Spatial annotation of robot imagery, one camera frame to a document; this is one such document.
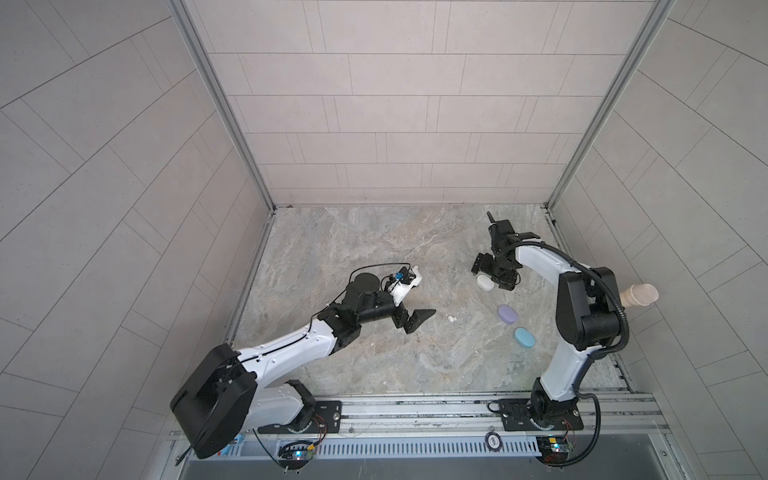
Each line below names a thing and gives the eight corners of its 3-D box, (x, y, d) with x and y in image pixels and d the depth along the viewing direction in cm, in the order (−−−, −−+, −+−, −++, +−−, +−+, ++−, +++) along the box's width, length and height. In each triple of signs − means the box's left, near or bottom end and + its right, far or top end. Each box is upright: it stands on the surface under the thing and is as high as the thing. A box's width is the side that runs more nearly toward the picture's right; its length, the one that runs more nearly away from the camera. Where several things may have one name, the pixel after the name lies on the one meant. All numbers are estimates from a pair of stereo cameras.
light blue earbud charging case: (510, 335, 87) (512, 333, 85) (516, 326, 88) (518, 324, 87) (529, 350, 84) (532, 348, 83) (535, 341, 86) (538, 339, 84)
